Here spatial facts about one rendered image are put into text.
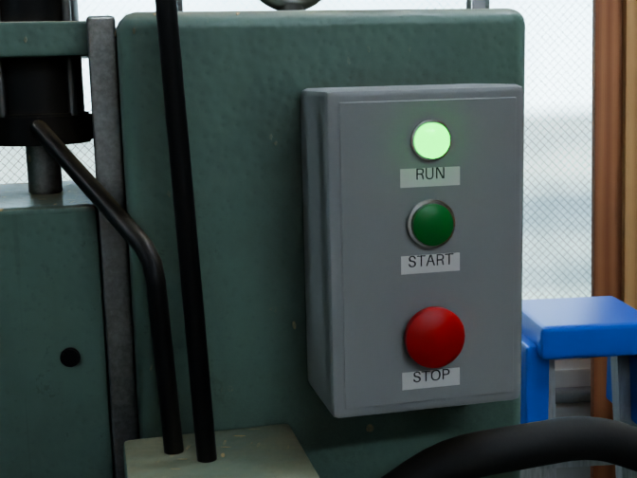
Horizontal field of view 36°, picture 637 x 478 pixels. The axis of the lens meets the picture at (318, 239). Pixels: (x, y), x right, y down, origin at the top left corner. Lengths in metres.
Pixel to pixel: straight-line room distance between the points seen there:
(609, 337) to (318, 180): 0.88
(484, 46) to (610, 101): 1.40
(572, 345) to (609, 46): 0.79
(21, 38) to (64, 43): 0.02
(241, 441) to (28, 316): 0.14
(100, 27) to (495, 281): 0.24
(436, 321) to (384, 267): 0.04
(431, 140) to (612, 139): 1.48
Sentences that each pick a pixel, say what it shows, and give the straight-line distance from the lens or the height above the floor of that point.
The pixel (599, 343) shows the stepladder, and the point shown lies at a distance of 1.31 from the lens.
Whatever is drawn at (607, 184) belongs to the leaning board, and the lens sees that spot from 1.93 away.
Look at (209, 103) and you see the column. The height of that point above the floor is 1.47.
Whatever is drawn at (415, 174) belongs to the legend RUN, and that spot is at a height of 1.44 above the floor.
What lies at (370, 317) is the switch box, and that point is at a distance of 0.47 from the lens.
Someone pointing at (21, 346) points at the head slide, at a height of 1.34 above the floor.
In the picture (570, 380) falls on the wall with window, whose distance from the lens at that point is 2.13.
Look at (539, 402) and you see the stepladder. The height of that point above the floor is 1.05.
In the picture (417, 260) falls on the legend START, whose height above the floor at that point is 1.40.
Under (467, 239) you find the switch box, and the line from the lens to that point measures 0.48.
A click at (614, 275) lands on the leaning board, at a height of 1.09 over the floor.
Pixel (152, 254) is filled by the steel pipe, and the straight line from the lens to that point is 0.49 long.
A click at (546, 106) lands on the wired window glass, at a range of 2.09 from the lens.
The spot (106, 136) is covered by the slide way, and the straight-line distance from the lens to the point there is 0.54.
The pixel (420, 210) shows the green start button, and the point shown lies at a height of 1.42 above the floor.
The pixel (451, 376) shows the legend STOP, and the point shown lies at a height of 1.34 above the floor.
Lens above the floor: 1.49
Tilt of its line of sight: 10 degrees down
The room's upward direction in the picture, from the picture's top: 1 degrees counter-clockwise
